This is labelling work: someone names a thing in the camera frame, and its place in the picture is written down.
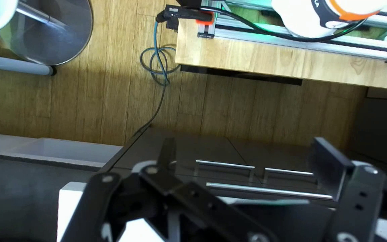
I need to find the white pole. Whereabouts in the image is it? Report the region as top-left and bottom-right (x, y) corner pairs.
(0, 55), (57, 76)

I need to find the black cable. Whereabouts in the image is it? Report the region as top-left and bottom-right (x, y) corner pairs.
(134, 84), (168, 137)

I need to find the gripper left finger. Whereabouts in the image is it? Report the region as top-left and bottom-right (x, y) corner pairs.
(61, 137), (276, 242)

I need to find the round steel pedestal base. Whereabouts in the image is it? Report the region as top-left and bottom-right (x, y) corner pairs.
(0, 0), (94, 66)

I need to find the white box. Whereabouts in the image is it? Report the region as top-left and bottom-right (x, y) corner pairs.
(57, 181), (168, 242)

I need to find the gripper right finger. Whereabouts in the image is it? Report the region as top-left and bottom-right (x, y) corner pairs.
(309, 137), (387, 242)

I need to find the coil of blue cable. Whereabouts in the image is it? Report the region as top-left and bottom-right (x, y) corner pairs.
(140, 21), (181, 86)

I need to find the long silver cabinet handle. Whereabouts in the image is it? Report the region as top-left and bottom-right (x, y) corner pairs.
(206, 182), (336, 203)

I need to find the white tray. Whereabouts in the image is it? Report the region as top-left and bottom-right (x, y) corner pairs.
(0, 132), (124, 168)

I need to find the black and orange clamp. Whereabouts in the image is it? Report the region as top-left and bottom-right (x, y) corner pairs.
(156, 5), (215, 39)

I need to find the dark cabinet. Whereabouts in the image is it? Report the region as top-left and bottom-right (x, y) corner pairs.
(97, 127), (387, 242)

